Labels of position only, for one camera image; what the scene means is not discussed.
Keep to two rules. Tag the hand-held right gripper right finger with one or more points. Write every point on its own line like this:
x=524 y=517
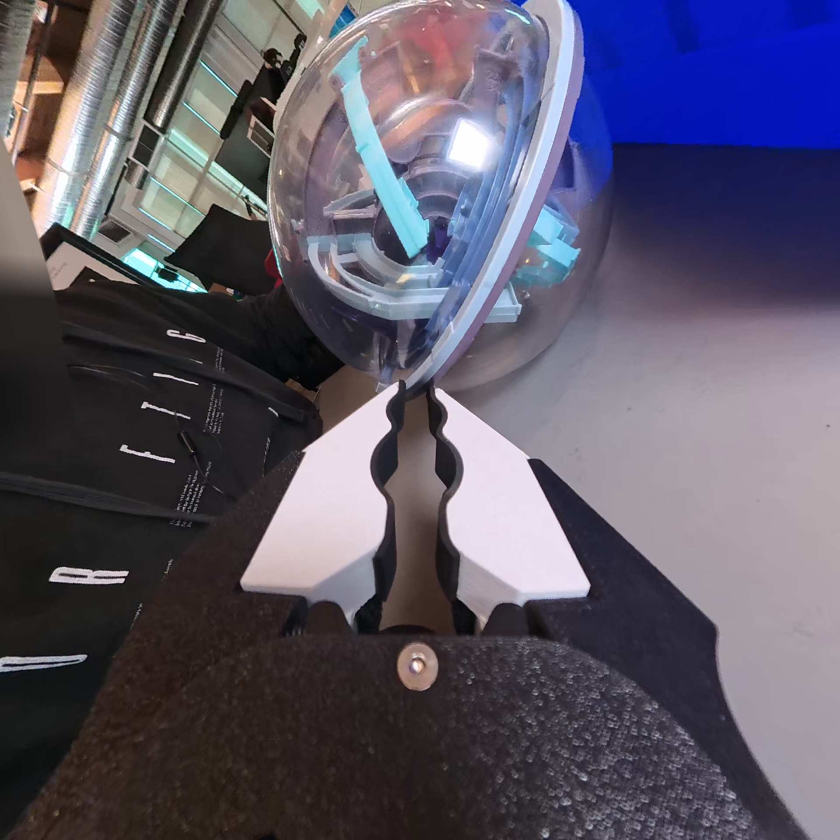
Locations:
x=519 y=525

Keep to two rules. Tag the blue plastic bin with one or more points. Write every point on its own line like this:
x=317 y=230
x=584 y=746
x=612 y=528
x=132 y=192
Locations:
x=709 y=66

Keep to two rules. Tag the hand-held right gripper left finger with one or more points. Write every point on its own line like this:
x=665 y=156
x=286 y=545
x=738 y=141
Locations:
x=315 y=525

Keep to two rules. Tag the black backpack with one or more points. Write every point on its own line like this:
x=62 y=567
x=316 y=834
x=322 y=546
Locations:
x=92 y=525

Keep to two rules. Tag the clear plastic maze ball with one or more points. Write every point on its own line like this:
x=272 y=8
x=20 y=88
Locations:
x=394 y=171

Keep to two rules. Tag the silver ventilation duct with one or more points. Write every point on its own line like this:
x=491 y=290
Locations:
x=99 y=92

